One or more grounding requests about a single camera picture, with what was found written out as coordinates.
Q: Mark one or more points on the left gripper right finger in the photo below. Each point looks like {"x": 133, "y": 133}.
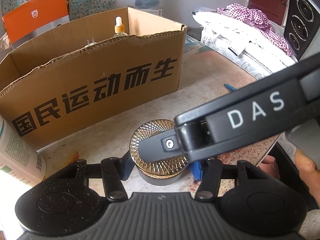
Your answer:
{"x": 210, "y": 179}

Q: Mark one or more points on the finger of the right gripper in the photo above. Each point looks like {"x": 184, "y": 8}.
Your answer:
{"x": 160, "y": 145}

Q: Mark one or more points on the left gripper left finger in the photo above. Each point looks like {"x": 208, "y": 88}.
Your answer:
{"x": 115, "y": 170}

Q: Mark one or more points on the gold lid cream jar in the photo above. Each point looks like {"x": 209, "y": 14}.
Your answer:
{"x": 161, "y": 172}

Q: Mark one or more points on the green dropper bottle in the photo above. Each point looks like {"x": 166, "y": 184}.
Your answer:
{"x": 119, "y": 28}

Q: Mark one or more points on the white usb charger plug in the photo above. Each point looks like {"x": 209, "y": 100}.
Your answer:
{"x": 90, "y": 43}

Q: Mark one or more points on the right hand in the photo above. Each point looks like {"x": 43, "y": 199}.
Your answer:
{"x": 308, "y": 173}

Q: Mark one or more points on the white quilted bedding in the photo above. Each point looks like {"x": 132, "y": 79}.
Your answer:
{"x": 243, "y": 44}

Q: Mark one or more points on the pink patterned cloth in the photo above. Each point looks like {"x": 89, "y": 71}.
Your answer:
{"x": 256, "y": 18}

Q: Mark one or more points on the white supplement bottle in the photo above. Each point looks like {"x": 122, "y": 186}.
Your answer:
{"x": 18, "y": 159}

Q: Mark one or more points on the brown cardboard box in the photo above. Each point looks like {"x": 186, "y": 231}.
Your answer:
{"x": 52, "y": 86}

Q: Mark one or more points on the orange philips product box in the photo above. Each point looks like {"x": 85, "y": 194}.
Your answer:
{"x": 33, "y": 15}

